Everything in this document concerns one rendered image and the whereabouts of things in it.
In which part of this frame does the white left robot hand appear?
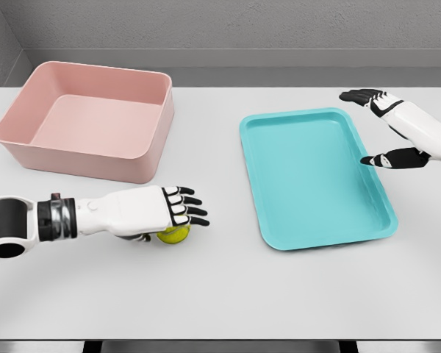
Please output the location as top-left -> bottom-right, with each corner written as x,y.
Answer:
106,185 -> 210,243

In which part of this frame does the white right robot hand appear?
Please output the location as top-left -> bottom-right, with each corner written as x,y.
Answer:
338,88 -> 441,170

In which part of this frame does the yellow-green tennis ball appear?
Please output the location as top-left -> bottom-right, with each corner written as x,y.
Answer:
156,224 -> 191,245

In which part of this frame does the pink rectangular basket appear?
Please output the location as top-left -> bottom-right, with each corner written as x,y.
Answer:
0,60 -> 175,185

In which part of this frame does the blue rectangular tray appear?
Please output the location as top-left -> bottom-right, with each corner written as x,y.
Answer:
239,107 -> 399,252

